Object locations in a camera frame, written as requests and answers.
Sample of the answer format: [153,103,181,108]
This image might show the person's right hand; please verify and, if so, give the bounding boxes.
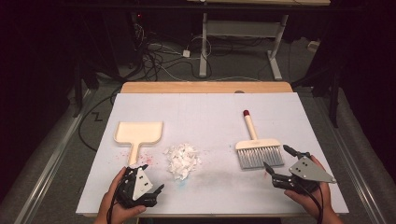
[283,155,338,219]

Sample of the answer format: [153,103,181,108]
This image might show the black floor cable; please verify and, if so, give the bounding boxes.
[78,88,123,153]

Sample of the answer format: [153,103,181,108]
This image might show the white table cover sheet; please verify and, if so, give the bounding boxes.
[76,92,349,217]

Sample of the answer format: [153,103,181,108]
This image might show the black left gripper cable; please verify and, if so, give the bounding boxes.
[106,186,125,224]

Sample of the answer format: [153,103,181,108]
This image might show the cream hand brush grey bristles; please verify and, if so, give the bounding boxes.
[234,109,285,171]

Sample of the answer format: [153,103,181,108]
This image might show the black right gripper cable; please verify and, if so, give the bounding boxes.
[297,181,325,224]

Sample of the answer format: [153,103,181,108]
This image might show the white metal frame desk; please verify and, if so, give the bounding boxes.
[186,0,332,82]

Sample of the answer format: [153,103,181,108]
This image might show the cream plastic dustpan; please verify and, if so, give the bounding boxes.
[113,120,164,166]

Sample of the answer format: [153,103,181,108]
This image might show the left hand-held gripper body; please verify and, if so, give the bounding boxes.
[115,164,157,209]

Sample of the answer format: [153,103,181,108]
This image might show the grey metal rail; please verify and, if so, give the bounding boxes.
[13,89,92,224]
[312,92,391,224]

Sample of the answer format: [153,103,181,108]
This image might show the person's left hand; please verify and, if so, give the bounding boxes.
[98,167,148,220]

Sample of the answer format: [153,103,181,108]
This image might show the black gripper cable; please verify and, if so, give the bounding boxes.
[106,186,125,224]
[297,181,325,224]

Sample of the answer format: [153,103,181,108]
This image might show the pile of white paper scraps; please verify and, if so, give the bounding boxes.
[163,143,202,181]

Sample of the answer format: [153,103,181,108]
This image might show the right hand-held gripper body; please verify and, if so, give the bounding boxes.
[271,155,338,195]

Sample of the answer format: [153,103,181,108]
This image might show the tangle of floor cables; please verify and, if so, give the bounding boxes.
[132,22,237,82]

